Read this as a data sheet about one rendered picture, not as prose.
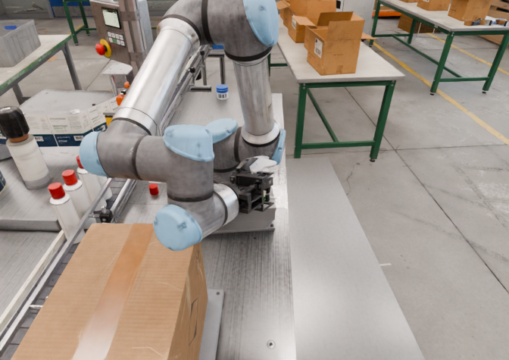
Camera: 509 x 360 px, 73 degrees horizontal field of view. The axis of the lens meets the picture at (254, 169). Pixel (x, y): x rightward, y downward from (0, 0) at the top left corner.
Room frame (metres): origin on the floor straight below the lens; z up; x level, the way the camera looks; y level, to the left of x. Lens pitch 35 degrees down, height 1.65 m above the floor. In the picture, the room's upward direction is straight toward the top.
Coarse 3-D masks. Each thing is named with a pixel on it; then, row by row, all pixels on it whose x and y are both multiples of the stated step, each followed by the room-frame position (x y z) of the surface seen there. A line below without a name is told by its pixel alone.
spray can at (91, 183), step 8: (80, 168) 0.86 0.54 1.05; (80, 176) 0.85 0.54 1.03; (88, 176) 0.85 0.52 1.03; (96, 176) 0.88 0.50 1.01; (88, 184) 0.85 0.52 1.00; (96, 184) 0.86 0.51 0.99; (88, 192) 0.85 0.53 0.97; (96, 192) 0.86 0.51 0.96; (104, 200) 0.87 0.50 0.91; (96, 208) 0.85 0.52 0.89
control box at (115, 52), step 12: (96, 0) 1.18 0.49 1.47; (108, 0) 1.15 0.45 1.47; (144, 0) 1.16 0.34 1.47; (96, 12) 1.18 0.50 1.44; (120, 12) 1.10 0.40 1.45; (144, 12) 1.16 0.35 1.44; (96, 24) 1.19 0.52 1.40; (120, 24) 1.10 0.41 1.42; (144, 24) 1.15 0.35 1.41; (108, 48) 1.16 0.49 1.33; (120, 48) 1.12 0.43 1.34; (120, 60) 1.13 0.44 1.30
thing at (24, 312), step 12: (108, 180) 0.91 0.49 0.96; (96, 204) 0.80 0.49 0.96; (84, 216) 0.74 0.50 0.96; (72, 240) 0.65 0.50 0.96; (60, 252) 0.60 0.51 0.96; (48, 276) 0.53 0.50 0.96; (36, 288) 0.49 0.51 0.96; (36, 300) 0.47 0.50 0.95; (24, 312) 0.43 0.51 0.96; (12, 324) 0.40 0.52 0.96; (12, 336) 0.38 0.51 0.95; (0, 348) 0.35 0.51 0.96
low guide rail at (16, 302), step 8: (56, 240) 0.69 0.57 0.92; (48, 248) 0.66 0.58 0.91; (56, 248) 0.67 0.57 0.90; (48, 256) 0.64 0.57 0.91; (40, 264) 0.60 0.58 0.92; (32, 272) 0.58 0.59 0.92; (40, 272) 0.59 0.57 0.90; (32, 280) 0.56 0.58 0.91; (24, 288) 0.53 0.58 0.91; (16, 296) 0.50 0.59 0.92; (24, 296) 0.52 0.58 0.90; (16, 304) 0.49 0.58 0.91; (8, 312) 0.46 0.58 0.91; (0, 320) 0.44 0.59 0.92; (8, 320) 0.45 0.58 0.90; (0, 328) 0.43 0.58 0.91
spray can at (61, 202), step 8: (56, 184) 0.74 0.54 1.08; (56, 192) 0.72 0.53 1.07; (64, 192) 0.74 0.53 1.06; (56, 200) 0.71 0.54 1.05; (64, 200) 0.72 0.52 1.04; (56, 208) 0.70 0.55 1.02; (64, 208) 0.71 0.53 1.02; (72, 208) 0.73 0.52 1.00; (64, 216) 0.71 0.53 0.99; (72, 216) 0.72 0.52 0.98; (64, 224) 0.70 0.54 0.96; (72, 224) 0.71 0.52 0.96; (64, 232) 0.71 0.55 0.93; (72, 232) 0.71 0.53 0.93; (80, 232) 0.72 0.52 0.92; (80, 240) 0.71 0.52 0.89
